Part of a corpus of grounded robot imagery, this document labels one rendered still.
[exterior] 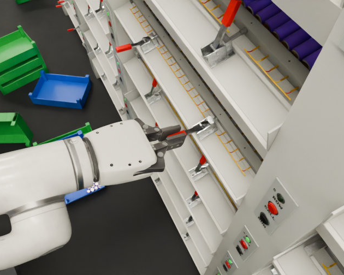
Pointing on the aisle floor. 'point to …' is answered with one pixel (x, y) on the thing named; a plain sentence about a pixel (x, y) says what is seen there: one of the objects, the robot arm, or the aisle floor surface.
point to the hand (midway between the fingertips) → (172, 137)
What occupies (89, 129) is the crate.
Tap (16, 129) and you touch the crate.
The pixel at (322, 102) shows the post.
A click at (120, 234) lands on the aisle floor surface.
